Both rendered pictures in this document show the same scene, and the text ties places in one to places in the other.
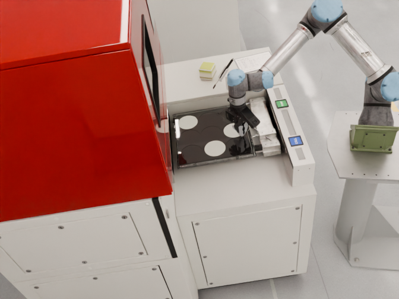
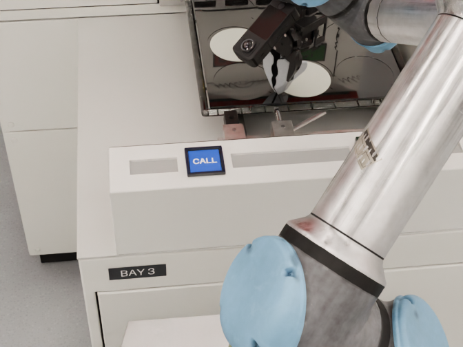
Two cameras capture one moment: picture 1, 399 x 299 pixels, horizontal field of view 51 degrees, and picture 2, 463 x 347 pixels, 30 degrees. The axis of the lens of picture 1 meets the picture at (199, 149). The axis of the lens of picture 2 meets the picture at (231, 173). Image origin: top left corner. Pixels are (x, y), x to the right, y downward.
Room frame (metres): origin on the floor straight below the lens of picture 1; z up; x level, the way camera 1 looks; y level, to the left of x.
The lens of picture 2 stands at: (1.12, -1.32, 1.86)
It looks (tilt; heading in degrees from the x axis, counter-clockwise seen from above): 46 degrees down; 80
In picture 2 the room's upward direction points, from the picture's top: 2 degrees clockwise
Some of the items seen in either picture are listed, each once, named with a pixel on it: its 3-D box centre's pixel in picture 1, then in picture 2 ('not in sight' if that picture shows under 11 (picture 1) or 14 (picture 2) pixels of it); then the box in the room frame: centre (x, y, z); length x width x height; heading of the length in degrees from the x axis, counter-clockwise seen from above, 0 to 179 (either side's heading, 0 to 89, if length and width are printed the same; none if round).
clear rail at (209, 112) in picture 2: (247, 127); (311, 106); (1.45, -0.25, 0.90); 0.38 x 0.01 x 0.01; 178
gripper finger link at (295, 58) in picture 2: not in sight; (289, 56); (1.41, -0.24, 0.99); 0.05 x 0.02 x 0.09; 123
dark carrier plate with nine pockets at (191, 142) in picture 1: (211, 133); (293, 40); (1.46, -0.07, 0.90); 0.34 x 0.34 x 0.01; 88
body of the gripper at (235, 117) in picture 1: (237, 110); (293, 14); (1.42, -0.20, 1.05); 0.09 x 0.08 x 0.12; 33
